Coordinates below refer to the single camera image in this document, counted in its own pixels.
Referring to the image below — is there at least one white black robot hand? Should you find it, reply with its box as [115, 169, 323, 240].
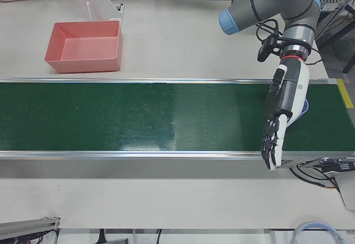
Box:
[260, 56, 311, 171]

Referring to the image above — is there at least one blue plastic cup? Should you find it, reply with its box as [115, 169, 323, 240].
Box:
[287, 99, 310, 128]

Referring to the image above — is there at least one grey metal box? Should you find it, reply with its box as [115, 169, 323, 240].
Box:
[334, 169, 355, 211]

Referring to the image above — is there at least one pink plastic box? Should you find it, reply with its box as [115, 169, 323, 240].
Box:
[43, 20, 124, 74]

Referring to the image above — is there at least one black conveyor motor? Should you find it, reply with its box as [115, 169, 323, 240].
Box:
[318, 157, 355, 176]

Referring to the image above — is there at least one green conveyor belt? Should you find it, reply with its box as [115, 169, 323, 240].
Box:
[0, 78, 355, 162]

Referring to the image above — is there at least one aluminium profile bar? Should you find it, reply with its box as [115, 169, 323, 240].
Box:
[0, 216, 62, 244]

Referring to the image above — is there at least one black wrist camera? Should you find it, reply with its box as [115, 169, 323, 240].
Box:
[256, 34, 281, 63]

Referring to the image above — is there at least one light blue coiled cable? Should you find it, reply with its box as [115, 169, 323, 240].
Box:
[293, 221, 341, 244]

